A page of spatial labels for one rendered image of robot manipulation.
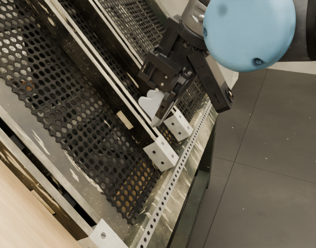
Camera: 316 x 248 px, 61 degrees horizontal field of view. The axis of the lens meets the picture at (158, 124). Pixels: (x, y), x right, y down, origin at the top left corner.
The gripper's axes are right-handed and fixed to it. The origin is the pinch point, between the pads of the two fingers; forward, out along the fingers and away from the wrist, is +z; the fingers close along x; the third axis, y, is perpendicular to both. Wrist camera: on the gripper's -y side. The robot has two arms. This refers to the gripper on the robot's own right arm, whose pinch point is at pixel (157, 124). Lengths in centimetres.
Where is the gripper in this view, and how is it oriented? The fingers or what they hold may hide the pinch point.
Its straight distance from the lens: 54.2
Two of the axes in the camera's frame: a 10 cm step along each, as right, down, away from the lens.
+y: -8.0, -5.9, 1.0
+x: -4.3, 4.5, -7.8
